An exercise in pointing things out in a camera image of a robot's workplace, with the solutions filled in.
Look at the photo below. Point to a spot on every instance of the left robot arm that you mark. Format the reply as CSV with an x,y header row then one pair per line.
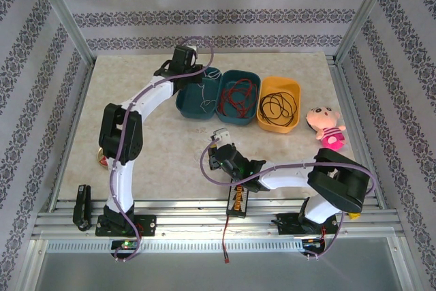
x,y
121,188

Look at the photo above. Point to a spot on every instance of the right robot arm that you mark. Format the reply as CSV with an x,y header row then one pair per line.
x,y
289,176

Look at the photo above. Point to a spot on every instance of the teal plastic bin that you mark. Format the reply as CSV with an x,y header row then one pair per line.
x,y
194,107
235,119

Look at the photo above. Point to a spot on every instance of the black battery pack orange print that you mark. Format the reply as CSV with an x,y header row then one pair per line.
x,y
238,202

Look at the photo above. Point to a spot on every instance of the orange plastic bin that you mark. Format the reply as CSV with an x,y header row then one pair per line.
x,y
276,129

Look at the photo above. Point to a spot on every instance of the pink plush doll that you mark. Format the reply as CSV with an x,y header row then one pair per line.
x,y
328,131

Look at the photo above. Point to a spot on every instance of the grey metal panel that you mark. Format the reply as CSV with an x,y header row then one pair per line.
x,y
204,274

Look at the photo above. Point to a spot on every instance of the red round tin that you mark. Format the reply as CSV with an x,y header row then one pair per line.
x,y
101,161

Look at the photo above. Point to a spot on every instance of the right controller board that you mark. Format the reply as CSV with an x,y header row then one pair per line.
x,y
311,243

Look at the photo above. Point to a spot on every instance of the controller board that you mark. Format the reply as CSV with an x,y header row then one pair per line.
x,y
311,243
126,245

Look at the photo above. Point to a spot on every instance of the left controller board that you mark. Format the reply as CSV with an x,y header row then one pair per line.
x,y
126,245

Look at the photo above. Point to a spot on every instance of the yellow block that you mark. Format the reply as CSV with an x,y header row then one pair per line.
x,y
354,216

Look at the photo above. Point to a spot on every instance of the black clamp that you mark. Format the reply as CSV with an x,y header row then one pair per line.
x,y
82,207

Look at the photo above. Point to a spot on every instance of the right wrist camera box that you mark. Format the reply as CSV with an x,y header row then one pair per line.
x,y
221,135

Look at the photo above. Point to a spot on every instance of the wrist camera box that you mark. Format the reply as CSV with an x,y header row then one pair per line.
x,y
193,48
221,135

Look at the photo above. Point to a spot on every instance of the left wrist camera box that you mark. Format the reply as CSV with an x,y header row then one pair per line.
x,y
193,48

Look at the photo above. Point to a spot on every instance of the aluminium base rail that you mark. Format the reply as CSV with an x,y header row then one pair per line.
x,y
190,228

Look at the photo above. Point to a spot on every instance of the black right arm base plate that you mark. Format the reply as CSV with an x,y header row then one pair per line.
x,y
286,223

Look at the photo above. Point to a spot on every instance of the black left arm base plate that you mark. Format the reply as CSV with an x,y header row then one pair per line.
x,y
148,224

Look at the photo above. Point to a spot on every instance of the aluminium side rail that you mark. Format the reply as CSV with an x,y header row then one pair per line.
x,y
86,76
338,76

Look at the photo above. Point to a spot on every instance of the aluminium frame post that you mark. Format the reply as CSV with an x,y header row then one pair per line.
x,y
64,15
366,15

